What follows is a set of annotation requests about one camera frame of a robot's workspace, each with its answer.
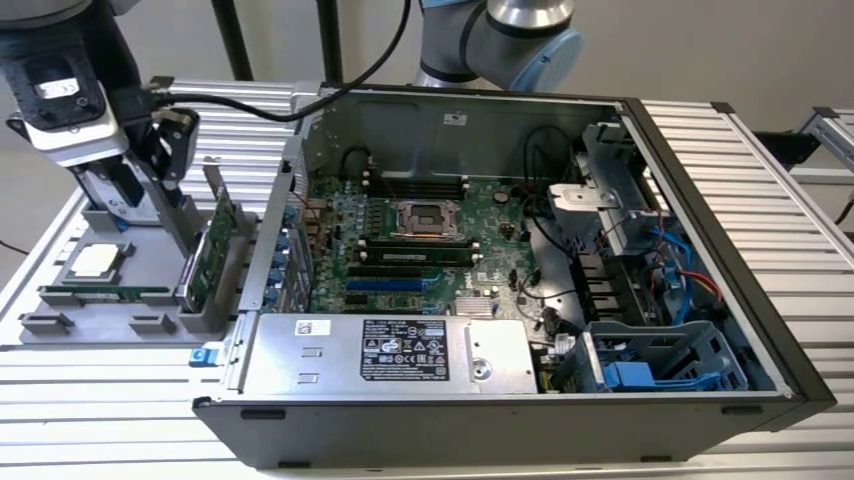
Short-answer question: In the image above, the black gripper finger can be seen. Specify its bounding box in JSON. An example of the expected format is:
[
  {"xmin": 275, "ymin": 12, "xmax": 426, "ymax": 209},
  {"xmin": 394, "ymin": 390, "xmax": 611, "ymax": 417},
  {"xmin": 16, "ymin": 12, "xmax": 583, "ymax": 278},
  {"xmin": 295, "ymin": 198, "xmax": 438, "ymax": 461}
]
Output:
[
  {"xmin": 175, "ymin": 110, "xmax": 200, "ymax": 204},
  {"xmin": 151, "ymin": 108, "xmax": 178, "ymax": 204}
]

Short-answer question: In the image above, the Nvidia Quadro graphics card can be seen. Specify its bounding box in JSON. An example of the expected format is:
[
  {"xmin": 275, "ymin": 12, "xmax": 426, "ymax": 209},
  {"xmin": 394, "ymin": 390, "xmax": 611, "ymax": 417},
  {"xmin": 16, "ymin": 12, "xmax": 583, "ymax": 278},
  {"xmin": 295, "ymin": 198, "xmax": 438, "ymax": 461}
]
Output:
[{"xmin": 174, "ymin": 155, "xmax": 243, "ymax": 315}]

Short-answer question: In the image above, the black stand pole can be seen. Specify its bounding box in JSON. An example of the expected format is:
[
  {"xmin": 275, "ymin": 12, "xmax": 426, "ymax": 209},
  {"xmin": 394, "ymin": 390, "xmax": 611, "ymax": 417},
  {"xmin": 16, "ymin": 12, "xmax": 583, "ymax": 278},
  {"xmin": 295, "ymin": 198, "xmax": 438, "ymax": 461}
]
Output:
[
  {"xmin": 211, "ymin": 0, "xmax": 256, "ymax": 82},
  {"xmin": 315, "ymin": 0, "xmax": 346, "ymax": 85}
]

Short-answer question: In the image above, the silver CPU chip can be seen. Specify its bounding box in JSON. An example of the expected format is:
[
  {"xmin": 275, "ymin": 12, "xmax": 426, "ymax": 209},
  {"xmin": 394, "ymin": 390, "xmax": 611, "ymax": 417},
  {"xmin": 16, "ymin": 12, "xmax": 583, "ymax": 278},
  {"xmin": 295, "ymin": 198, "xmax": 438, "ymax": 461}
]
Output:
[{"xmin": 70, "ymin": 243, "xmax": 128, "ymax": 277}]

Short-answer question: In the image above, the grey parts rack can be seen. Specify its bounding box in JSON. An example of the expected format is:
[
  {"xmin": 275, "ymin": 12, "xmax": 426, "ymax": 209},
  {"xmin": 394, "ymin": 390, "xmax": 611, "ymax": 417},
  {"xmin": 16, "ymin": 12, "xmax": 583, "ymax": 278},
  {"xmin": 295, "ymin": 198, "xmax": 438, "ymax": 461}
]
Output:
[{"xmin": 18, "ymin": 172, "xmax": 263, "ymax": 346}]

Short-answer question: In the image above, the green RAM stick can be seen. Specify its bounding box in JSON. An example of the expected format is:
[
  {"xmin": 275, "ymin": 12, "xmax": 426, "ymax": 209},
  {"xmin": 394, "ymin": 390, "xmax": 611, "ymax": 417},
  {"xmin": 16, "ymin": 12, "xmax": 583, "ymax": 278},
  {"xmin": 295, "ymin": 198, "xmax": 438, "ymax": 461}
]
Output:
[{"xmin": 38, "ymin": 284, "xmax": 174, "ymax": 305}]

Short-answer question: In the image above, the CPU socket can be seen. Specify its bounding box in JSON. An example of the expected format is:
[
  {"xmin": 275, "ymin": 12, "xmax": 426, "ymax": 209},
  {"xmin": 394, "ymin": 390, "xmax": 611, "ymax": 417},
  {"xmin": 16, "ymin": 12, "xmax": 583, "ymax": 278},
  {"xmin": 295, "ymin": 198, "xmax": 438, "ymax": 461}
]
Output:
[{"xmin": 392, "ymin": 199, "xmax": 455, "ymax": 237}]

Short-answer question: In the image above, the black RAM stick with label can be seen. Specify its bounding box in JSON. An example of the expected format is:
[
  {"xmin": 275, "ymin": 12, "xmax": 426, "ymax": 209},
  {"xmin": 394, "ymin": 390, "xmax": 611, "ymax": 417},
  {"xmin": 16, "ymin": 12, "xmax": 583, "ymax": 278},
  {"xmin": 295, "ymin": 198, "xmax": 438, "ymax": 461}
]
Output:
[{"xmin": 363, "ymin": 247, "xmax": 478, "ymax": 266}]

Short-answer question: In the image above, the green motherboard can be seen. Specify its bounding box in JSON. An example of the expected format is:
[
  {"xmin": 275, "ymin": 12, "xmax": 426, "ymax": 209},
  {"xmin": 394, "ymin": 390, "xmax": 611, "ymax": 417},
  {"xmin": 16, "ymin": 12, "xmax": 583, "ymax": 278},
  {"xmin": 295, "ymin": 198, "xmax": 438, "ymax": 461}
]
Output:
[{"xmin": 303, "ymin": 169, "xmax": 555, "ymax": 326}]

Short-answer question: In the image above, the silver power supply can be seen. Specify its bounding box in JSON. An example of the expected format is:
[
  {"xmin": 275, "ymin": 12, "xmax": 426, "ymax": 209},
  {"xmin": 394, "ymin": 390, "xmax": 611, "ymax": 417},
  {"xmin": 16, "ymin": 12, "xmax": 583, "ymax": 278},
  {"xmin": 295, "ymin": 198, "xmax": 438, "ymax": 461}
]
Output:
[{"xmin": 239, "ymin": 313, "xmax": 541, "ymax": 396}]

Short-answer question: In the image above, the silver chipset heatsink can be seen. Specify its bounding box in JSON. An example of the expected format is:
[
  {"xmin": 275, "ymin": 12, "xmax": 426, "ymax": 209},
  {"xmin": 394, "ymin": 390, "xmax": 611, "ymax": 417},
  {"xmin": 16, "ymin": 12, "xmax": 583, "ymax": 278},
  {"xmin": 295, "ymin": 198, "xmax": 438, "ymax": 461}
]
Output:
[{"xmin": 451, "ymin": 294, "xmax": 503, "ymax": 318}]

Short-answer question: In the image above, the silver metal drive cage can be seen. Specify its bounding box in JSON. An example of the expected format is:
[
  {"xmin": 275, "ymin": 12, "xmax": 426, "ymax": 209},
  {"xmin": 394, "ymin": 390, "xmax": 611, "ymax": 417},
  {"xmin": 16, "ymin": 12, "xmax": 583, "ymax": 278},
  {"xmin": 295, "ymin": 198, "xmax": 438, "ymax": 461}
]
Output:
[{"xmin": 546, "ymin": 122, "xmax": 675, "ymax": 256}]

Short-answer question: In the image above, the open black PC case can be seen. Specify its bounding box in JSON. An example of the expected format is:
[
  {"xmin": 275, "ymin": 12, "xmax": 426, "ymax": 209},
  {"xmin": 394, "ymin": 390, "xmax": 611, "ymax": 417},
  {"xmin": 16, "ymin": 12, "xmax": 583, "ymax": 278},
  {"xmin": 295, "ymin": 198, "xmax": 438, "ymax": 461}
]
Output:
[{"xmin": 191, "ymin": 82, "xmax": 839, "ymax": 469}]

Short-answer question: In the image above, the empty blue disk carrier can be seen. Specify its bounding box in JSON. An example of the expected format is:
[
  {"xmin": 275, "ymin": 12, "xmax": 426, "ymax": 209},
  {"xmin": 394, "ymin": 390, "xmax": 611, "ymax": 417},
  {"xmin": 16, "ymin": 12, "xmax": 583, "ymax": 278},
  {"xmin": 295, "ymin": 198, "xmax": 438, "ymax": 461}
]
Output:
[{"xmin": 599, "ymin": 359, "xmax": 733, "ymax": 392}]

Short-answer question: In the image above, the grey disk bay cage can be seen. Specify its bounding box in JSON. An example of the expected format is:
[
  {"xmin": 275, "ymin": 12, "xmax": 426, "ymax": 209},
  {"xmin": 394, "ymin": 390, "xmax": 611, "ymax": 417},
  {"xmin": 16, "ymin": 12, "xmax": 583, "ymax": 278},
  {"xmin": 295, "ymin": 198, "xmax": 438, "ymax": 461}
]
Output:
[{"xmin": 557, "ymin": 319, "xmax": 753, "ymax": 394}]

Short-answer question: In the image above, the aluminium slat side table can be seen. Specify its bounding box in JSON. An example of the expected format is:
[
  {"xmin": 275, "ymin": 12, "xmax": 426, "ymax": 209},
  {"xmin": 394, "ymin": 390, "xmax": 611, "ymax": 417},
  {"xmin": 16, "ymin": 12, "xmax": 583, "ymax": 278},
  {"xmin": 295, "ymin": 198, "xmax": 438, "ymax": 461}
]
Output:
[{"xmin": 786, "ymin": 106, "xmax": 854, "ymax": 185}]

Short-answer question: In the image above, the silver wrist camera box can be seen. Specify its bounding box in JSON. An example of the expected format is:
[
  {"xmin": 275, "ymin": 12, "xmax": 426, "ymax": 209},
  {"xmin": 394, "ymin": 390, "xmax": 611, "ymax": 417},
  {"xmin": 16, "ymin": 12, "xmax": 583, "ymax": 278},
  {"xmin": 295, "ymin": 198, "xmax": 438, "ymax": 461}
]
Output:
[{"xmin": 6, "ymin": 52, "xmax": 131, "ymax": 169}]

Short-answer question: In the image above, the thick black camera cable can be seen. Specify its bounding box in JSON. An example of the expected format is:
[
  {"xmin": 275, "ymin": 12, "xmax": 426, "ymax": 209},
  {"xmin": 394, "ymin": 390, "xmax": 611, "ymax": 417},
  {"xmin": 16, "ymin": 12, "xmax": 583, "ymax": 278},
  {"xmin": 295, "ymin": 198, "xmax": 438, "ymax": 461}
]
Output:
[{"xmin": 136, "ymin": 0, "xmax": 410, "ymax": 123}]

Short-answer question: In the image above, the blue data wire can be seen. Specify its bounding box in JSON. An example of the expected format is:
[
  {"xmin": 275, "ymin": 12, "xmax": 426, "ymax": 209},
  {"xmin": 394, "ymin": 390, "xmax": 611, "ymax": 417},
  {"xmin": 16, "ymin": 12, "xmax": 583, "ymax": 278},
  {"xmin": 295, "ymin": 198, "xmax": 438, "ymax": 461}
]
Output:
[{"xmin": 639, "ymin": 227, "xmax": 709, "ymax": 341}]

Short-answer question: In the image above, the red data wire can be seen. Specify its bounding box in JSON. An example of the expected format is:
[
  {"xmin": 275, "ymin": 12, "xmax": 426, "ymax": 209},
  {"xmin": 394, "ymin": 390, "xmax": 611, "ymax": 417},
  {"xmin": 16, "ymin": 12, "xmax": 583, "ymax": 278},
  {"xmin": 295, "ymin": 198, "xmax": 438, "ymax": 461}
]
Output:
[{"xmin": 677, "ymin": 267, "xmax": 726, "ymax": 304}]

